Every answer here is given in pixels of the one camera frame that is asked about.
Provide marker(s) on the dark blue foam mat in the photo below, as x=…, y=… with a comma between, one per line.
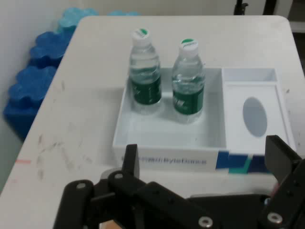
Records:
x=28, y=95
x=50, y=48

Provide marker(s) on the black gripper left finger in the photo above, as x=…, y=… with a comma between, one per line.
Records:
x=133, y=205

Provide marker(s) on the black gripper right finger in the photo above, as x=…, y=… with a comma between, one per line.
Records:
x=286, y=171

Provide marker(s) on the green label water bottle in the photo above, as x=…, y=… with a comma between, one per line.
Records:
x=188, y=95
x=145, y=88

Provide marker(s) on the light blue foam mat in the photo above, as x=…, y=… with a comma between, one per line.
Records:
x=124, y=13
x=76, y=19

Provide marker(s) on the white compartment box blue print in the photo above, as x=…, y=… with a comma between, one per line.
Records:
x=171, y=136

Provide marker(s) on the black tripod stand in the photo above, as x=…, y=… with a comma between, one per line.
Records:
x=240, y=6

